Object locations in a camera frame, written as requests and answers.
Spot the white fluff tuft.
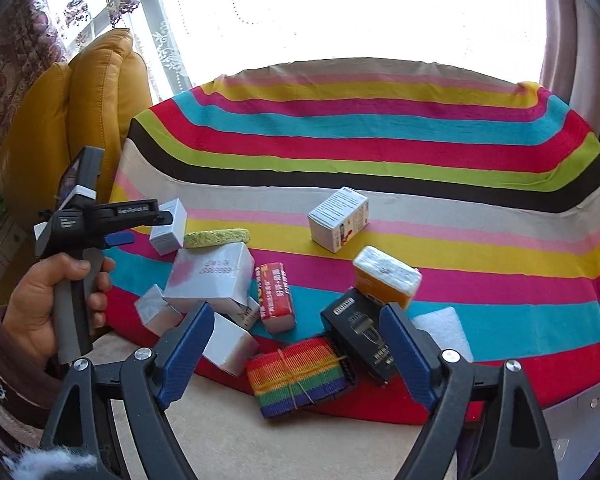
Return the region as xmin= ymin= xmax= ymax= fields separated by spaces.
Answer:
xmin=2 ymin=447 xmax=98 ymax=480

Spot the plain white box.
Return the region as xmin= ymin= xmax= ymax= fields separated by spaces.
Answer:
xmin=201 ymin=312 xmax=260 ymax=377

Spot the round green sponge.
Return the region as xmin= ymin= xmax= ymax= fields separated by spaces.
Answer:
xmin=182 ymin=228 xmax=251 ymax=249

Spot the black box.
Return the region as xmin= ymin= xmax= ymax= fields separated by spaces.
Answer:
xmin=320 ymin=287 xmax=398 ymax=386

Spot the beige curtain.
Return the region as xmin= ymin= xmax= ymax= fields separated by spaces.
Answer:
xmin=537 ymin=0 xmax=600 ymax=141

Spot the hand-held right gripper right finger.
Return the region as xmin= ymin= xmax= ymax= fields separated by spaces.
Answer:
xmin=378 ymin=302 xmax=561 ymax=480

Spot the small printed white box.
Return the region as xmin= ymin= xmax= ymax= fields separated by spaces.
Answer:
xmin=225 ymin=296 xmax=262 ymax=332

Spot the orange soap bar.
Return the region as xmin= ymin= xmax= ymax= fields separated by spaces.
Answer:
xmin=351 ymin=245 xmax=423 ymax=309

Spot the person's left hand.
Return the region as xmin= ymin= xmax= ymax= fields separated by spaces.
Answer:
xmin=2 ymin=251 xmax=117 ymax=361

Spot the small silver box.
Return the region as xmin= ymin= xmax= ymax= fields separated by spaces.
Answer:
xmin=133 ymin=284 xmax=183 ymax=338

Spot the white foam block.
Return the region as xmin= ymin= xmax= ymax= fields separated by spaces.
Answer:
xmin=410 ymin=305 xmax=476 ymax=363

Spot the yellow leather sofa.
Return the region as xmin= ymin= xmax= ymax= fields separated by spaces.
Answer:
xmin=0 ymin=27 xmax=153 ymax=241

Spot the large silver box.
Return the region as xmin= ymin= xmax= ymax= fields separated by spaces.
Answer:
xmin=162 ymin=242 xmax=256 ymax=318

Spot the red box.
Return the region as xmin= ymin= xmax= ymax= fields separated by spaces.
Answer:
xmin=257 ymin=261 xmax=298 ymax=336

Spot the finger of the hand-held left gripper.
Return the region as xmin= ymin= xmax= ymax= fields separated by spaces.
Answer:
xmin=91 ymin=199 xmax=174 ymax=228
xmin=94 ymin=231 xmax=132 ymax=250

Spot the sheer lace curtain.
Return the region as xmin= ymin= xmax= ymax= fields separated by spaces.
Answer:
xmin=30 ymin=0 xmax=221 ymax=106

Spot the white box with orange print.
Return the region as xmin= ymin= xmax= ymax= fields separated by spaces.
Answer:
xmin=307 ymin=186 xmax=371 ymax=253

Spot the brown patterned curtain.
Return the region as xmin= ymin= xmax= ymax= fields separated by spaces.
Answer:
xmin=0 ymin=0 xmax=61 ymax=141

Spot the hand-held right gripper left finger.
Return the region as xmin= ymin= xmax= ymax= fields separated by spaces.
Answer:
xmin=40 ymin=301 xmax=216 ymax=480

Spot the person's left forearm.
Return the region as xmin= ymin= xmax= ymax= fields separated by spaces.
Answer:
xmin=0 ymin=305 xmax=76 ymax=461

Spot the striped colourful blanket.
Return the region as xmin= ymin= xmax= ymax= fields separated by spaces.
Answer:
xmin=102 ymin=62 xmax=600 ymax=426

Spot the rainbow strap roll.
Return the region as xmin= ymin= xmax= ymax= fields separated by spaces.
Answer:
xmin=245 ymin=336 xmax=357 ymax=420

